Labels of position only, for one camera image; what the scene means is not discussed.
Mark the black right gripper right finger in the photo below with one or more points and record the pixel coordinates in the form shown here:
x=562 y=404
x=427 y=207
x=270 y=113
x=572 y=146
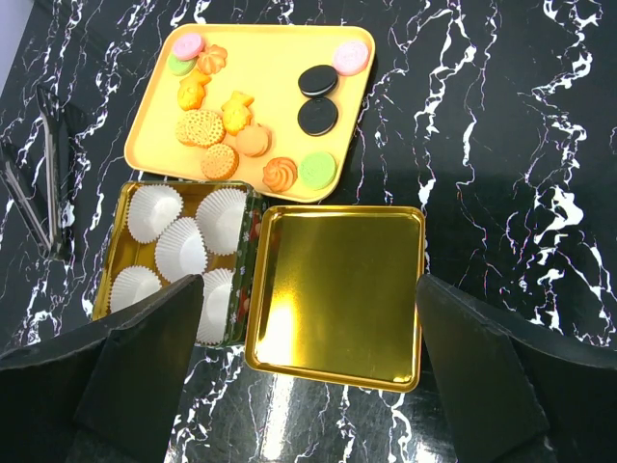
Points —
x=513 y=391

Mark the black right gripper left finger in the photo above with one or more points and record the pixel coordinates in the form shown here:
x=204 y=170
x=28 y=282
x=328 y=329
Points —
x=107 y=391

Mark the large round dotted biscuit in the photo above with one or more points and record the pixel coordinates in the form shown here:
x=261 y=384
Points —
x=200 y=128

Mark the metal tongs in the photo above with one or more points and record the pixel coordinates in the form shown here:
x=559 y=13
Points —
x=42 y=209

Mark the orange fish cookie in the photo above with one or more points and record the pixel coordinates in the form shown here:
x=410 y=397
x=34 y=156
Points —
x=192 y=92
x=236 y=112

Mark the black sandwich cookie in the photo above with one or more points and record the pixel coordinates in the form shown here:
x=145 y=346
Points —
x=317 y=116
x=318 y=81

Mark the white paper cup bottom-left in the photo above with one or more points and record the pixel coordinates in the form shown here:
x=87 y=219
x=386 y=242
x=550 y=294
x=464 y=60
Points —
x=132 y=285

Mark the white paper cup bottom-right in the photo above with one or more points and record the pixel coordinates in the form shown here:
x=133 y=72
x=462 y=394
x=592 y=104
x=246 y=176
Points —
x=217 y=286

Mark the white paper cup centre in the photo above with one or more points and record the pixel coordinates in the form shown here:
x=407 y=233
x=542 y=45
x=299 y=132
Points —
x=180 y=250

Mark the green decorated cookie tin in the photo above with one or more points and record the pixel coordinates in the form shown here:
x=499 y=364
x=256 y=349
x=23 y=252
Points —
x=125 y=251

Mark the white paper cup top-left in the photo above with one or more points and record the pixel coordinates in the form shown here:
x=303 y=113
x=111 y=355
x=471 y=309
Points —
x=151 y=210

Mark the gold tin lid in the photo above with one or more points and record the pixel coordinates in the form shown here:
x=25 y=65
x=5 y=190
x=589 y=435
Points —
x=334 y=295

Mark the white paper cup top-right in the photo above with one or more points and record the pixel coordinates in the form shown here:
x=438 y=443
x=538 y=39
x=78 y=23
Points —
x=219 y=217

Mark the small round dotted biscuit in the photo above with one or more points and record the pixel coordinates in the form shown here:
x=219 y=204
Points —
x=219 y=162

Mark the orange swirl cookie lower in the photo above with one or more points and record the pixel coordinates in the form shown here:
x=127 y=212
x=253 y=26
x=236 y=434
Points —
x=279 y=174

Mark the orange swirl cookie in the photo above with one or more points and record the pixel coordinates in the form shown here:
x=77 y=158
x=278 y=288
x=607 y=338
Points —
x=212 y=59
x=279 y=174

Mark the plain orange macaron cookie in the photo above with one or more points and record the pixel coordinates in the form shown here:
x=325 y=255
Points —
x=253 y=140

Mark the green sandwich cookie right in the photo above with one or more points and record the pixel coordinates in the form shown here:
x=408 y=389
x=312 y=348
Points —
x=317 y=170

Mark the green sandwich cookie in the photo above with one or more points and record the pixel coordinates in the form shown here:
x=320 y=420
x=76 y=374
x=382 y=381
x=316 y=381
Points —
x=179 y=67
x=317 y=170

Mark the yellow plastic tray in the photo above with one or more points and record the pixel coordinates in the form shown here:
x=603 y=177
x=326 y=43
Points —
x=265 y=62

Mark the green sandwich cookie left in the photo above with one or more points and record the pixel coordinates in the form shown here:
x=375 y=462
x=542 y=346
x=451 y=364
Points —
x=179 y=67

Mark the orange swirl cookie upper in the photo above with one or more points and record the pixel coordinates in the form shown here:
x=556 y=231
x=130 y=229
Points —
x=212 y=59

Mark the pink sandwich cookie left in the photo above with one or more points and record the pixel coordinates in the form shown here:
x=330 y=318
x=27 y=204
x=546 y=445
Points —
x=188 y=46

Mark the pink sandwich cookie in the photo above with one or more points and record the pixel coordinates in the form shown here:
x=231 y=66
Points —
x=351 y=57
x=188 y=46

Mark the pink sandwich cookie right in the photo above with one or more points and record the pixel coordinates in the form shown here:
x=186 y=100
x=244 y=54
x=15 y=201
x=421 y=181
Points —
x=351 y=57

